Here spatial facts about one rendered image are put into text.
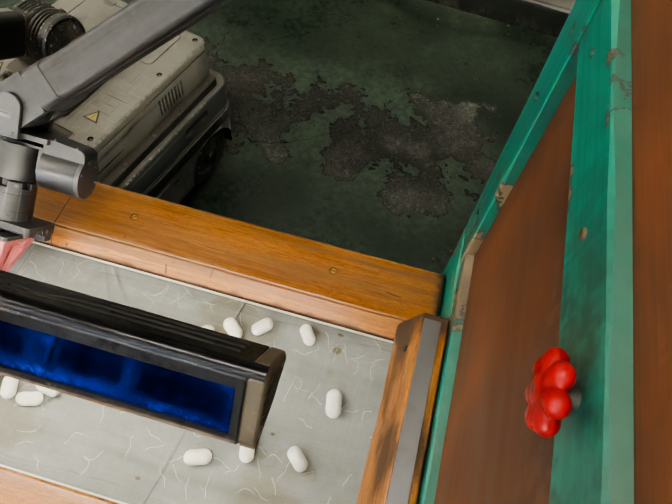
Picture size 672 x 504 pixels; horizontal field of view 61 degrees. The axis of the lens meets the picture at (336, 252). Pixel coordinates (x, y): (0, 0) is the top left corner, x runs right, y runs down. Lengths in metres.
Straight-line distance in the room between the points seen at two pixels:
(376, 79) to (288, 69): 0.33
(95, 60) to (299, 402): 0.51
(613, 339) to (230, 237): 0.67
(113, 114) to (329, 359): 0.89
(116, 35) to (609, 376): 0.67
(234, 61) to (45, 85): 1.52
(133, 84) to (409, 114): 1.02
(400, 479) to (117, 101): 1.14
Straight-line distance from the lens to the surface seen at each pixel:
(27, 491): 0.81
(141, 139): 1.55
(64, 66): 0.82
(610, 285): 0.30
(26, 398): 0.85
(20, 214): 0.88
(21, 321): 0.48
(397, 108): 2.15
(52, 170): 0.84
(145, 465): 0.80
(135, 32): 0.78
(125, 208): 0.93
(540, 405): 0.29
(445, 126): 2.14
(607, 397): 0.28
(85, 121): 1.48
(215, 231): 0.88
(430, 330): 0.72
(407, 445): 0.67
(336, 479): 0.77
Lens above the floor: 1.50
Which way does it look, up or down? 59 degrees down
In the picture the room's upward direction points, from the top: 8 degrees clockwise
